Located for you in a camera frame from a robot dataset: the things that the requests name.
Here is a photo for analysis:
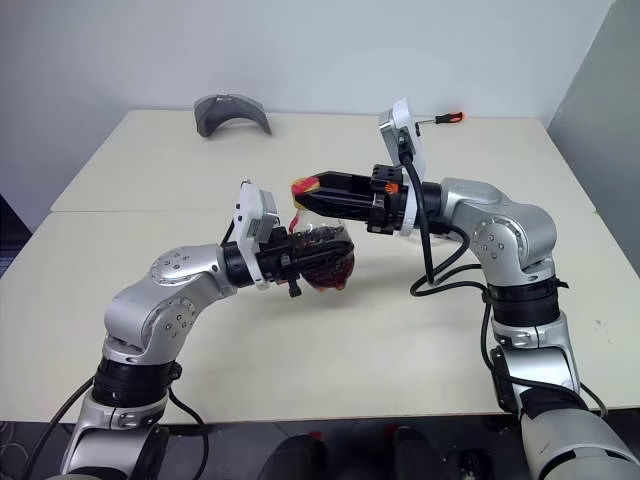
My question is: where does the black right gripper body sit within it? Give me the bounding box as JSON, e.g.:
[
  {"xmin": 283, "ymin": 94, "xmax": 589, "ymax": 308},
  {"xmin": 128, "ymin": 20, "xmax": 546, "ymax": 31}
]
[{"xmin": 366, "ymin": 163, "xmax": 409, "ymax": 236}]

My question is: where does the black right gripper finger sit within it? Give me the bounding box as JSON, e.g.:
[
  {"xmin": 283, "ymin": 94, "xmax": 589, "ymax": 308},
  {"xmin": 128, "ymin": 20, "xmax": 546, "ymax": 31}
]
[
  {"xmin": 315, "ymin": 170, "xmax": 375, "ymax": 195},
  {"xmin": 294, "ymin": 188, "xmax": 375, "ymax": 222}
]

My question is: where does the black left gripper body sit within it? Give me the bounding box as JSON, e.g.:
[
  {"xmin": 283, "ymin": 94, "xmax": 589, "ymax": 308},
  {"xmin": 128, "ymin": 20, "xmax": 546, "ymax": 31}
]
[{"xmin": 255, "ymin": 227, "xmax": 304, "ymax": 300}]

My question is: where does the clear bottle with dark drink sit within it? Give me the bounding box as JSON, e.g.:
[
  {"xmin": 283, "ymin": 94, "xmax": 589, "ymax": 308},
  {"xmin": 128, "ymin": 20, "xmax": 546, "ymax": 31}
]
[{"xmin": 288, "ymin": 194, "xmax": 357, "ymax": 295}]

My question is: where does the yellow red bottle cap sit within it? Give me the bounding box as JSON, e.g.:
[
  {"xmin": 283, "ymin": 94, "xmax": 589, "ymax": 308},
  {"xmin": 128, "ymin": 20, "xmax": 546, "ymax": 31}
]
[{"xmin": 290, "ymin": 175, "xmax": 322, "ymax": 209}]

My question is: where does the grey baseball cap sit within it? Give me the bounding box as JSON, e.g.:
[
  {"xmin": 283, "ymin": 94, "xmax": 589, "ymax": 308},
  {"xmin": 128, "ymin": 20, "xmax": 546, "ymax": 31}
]
[{"xmin": 193, "ymin": 93, "xmax": 274, "ymax": 139}]

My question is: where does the grey partition panel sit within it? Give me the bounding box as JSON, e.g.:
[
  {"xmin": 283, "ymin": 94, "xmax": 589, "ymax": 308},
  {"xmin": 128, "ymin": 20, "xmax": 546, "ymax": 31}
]
[{"xmin": 544, "ymin": 0, "xmax": 640, "ymax": 281}]

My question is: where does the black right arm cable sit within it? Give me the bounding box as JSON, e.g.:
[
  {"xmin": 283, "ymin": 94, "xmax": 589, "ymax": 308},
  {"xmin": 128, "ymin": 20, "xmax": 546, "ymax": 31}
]
[{"xmin": 398, "ymin": 147, "xmax": 504, "ymax": 411}]

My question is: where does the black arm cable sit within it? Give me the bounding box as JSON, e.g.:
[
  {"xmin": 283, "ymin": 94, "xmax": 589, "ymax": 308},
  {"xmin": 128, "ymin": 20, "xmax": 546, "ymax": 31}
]
[
  {"xmin": 29, "ymin": 219, "xmax": 210, "ymax": 480},
  {"xmin": 398, "ymin": 147, "xmax": 504, "ymax": 411}
]

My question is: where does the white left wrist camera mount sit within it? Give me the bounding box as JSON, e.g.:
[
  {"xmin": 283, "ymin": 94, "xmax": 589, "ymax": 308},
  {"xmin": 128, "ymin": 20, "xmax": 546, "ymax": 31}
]
[{"xmin": 233, "ymin": 180, "xmax": 281, "ymax": 292}]

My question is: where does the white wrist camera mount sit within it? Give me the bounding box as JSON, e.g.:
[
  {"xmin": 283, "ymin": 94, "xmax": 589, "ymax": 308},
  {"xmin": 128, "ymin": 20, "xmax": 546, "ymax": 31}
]
[
  {"xmin": 377, "ymin": 97, "xmax": 430, "ymax": 237},
  {"xmin": 233, "ymin": 180, "xmax": 281, "ymax": 292}
]

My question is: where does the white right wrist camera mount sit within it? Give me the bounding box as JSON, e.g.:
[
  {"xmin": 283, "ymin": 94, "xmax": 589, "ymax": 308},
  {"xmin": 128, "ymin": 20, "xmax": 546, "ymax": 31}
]
[{"xmin": 377, "ymin": 97, "xmax": 430, "ymax": 237}]

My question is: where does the black orange handled screwdriver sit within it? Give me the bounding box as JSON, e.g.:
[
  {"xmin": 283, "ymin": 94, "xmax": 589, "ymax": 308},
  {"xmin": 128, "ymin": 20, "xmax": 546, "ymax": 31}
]
[{"xmin": 416, "ymin": 112, "xmax": 467, "ymax": 126}]

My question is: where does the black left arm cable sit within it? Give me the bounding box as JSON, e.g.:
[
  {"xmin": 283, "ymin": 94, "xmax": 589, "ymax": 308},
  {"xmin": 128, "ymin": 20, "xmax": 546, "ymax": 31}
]
[{"xmin": 29, "ymin": 219, "xmax": 210, "ymax": 480}]

